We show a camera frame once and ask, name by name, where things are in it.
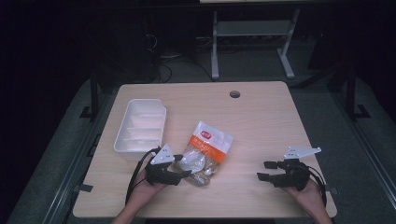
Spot black metal stand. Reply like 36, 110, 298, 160
345, 63, 372, 121
79, 70, 101, 121

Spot white metal table frame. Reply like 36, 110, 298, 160
210, 7, 302, 80

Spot person's right hand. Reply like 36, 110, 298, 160
281, 181, 325, 217

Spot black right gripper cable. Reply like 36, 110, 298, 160
305, 165, 329, 208

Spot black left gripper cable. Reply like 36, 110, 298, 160
124, 147, 161, 205

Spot person's left hand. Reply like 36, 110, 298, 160
132, 169, 168, 203

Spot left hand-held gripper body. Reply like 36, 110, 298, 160
144, 143, 183, 187

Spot black cables on floor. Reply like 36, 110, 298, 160
146, 33, 217, 84

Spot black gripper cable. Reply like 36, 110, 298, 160
305, 165, 329, 208
124, 147, 161, 205

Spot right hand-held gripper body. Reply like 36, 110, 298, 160
273, 146, 322, 191

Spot orange and clear snack bag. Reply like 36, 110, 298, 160
172, 120, 234, 188

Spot white divided plastic bin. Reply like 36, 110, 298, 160
113, 98, 168, 161

